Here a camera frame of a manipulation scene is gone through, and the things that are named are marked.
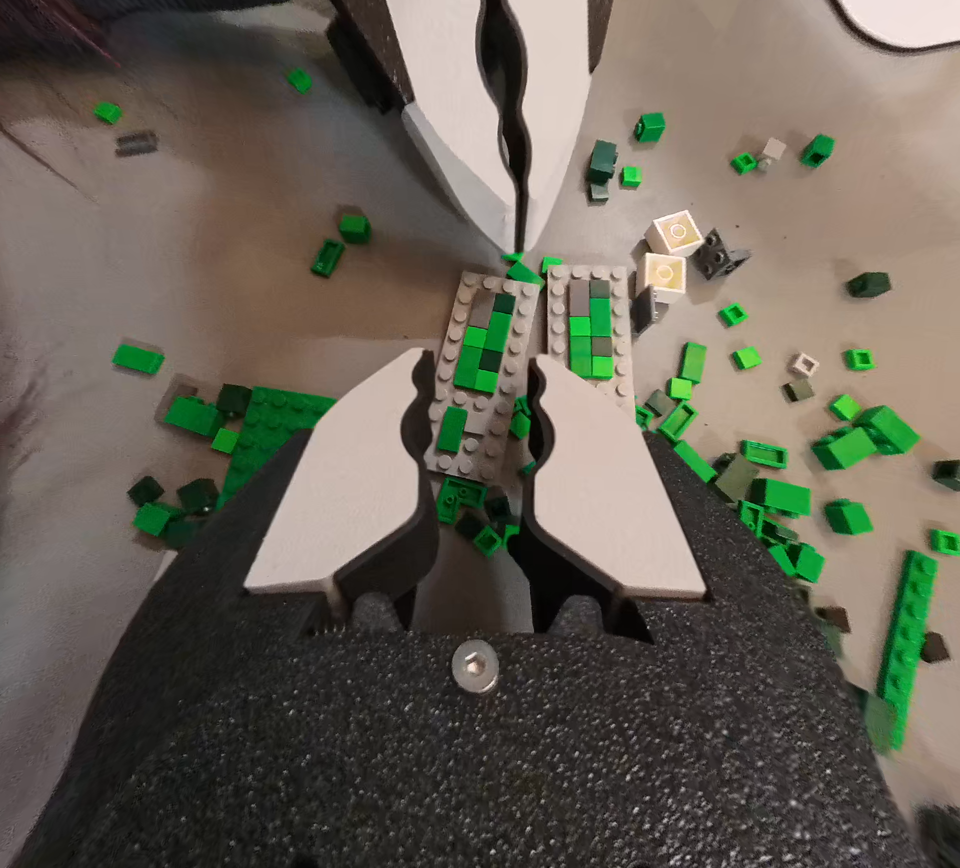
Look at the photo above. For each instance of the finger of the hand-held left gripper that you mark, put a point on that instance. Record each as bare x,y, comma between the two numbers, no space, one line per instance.
551,20
427,20

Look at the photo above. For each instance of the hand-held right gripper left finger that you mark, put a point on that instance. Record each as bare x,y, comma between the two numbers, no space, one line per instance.
337,508

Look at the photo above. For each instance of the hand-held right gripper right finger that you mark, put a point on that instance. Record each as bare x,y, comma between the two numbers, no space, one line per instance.
615,508

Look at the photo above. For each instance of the grey plate with green tiles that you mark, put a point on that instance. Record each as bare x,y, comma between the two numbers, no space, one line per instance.
559,328
457,328

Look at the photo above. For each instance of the small green tile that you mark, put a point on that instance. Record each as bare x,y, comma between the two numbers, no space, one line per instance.
525,273

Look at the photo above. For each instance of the grey desk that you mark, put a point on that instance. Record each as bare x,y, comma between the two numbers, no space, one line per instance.
225,222

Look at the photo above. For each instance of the large green baseplate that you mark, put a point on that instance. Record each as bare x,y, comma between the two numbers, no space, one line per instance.
270,433

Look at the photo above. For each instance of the scattered green bricks pile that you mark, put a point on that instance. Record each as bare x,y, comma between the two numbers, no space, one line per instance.
780,496

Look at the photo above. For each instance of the dark grey sloped brick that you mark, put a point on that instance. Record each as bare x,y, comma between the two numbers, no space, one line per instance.
646,313

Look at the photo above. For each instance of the small white brick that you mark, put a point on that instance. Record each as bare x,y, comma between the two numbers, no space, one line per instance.
804,365
774,149

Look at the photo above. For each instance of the white square brick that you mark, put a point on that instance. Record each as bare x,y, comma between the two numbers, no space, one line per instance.
675,234
661,275

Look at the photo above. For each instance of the small grey tile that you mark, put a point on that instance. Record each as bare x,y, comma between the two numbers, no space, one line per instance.
136,143

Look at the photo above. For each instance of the long green plate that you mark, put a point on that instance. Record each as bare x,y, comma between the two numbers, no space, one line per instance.
911,620

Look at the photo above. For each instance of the dark grey bracket brick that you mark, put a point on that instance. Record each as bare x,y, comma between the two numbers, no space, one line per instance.
716,256

